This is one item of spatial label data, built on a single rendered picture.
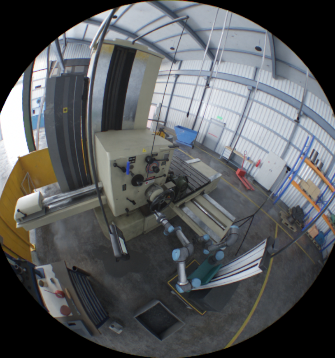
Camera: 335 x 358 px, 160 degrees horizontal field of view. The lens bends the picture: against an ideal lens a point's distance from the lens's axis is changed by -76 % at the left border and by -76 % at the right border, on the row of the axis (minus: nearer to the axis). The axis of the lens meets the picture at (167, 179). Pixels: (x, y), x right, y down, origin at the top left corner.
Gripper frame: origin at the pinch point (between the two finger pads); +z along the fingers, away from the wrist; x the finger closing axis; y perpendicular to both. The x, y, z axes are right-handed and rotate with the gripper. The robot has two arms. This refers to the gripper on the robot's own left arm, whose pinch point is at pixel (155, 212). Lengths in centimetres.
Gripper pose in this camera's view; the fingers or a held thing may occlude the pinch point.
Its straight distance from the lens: 152.2
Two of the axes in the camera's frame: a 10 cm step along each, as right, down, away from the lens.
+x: -5.2, 8.2, 2.5
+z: -6.4, -5.7, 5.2
